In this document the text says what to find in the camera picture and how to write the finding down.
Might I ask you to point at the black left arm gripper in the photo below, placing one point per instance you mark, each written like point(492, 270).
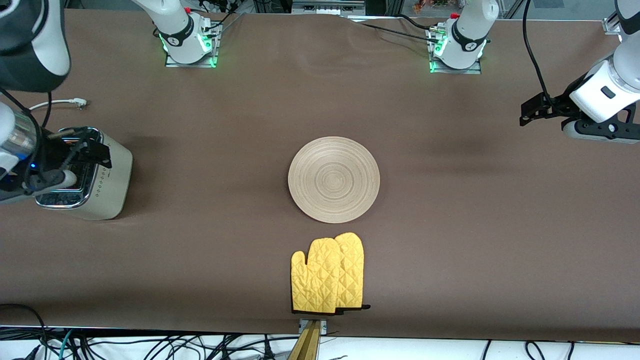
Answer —
point(559, 106)

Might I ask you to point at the cream and chrome toaster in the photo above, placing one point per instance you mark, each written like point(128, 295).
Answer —
point(112, 185)

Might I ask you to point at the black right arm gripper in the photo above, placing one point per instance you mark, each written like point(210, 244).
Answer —
point(56, 156)

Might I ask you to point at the metal table corner bracket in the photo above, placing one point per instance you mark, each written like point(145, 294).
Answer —
point(611, 26)

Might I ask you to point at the large table cover sheet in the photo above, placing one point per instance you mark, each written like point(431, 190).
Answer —
point(450, 250)

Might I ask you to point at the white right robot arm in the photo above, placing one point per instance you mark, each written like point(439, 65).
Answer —
point(52, 50)

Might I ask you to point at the orange background clutter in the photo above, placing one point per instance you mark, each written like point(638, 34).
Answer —
point(425, 6)

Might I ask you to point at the round pale wooden plate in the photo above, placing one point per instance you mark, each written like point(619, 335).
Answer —
point(334, 180)

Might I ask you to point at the yellow wooden mount beam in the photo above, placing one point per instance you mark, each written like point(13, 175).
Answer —
point(306, 345)

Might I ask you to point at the metal clamp bracket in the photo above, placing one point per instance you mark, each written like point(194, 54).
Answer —
point(322, 326)

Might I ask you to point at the aluminium frame profile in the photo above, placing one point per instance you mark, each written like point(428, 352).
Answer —
point(325, 7)

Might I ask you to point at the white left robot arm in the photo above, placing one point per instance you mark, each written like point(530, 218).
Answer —
point(590, 95)

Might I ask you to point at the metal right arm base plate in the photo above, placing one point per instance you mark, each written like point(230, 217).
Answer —
point(172, 64)

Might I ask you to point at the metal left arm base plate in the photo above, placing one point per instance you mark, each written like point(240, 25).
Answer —
point(465, 71)

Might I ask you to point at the yellow quilted oven mitt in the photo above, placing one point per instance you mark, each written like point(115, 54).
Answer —
point(352, 265)
point(320, 280)

